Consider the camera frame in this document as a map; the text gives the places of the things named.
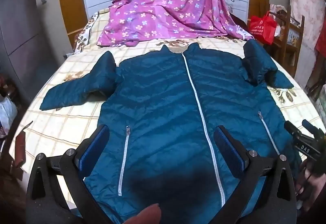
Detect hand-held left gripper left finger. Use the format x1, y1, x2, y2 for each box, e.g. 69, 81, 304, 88
26, 124, 110, 224

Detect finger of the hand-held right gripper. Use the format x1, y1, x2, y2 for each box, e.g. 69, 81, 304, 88
302, 119, 320, 136
284, 120, 304, 142

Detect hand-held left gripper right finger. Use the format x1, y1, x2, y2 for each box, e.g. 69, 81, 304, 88
213, 125, 297, 224

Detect teal puffer jacket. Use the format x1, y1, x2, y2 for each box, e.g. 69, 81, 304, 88
40, 39, 302, 224

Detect person's right hand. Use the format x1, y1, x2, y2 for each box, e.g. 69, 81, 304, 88
297, 160, 326, 212

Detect person's left hand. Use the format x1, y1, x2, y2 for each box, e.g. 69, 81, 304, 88
122, 203, 162, 224

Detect bed with checked floral sheet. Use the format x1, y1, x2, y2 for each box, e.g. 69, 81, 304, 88
8, 9, 326, 224

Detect dark red cloth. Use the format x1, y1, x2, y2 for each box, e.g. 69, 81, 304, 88
14, 130, 27, 167

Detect wooden chair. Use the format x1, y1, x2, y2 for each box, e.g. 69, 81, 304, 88
269, 5, 305, 78

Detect white plastic bag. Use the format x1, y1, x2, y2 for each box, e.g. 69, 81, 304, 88
0, 97, 18, 131

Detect red shopping bag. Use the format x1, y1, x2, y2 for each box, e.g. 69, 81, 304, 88
249, 11, 278, 45

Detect pale floral curtain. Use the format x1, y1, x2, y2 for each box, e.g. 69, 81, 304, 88
287, 0, 326, 45

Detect grey refrigerator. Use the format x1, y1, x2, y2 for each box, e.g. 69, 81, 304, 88
0, 0, 73, 102

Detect purple floral bed sheet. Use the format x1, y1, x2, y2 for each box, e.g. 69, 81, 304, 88
97, 0, 255, 47

